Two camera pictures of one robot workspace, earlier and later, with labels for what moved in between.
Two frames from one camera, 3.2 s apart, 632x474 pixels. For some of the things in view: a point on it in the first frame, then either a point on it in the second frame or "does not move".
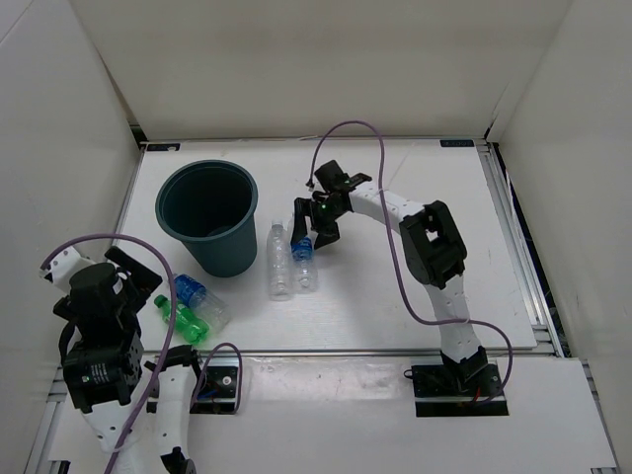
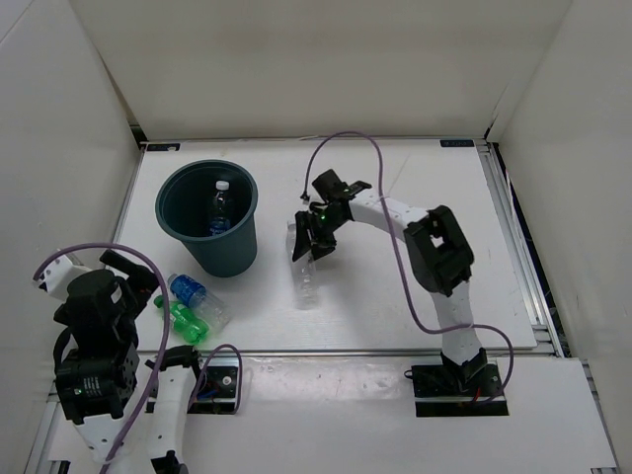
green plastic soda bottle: [192, 326] does not move
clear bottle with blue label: [304, 264] to [221, 211]
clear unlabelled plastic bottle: [278, 261] to [303, 274]
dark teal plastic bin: [210, 206] does not move
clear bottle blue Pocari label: [214, 309] does not move
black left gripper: [142, 279] does not move
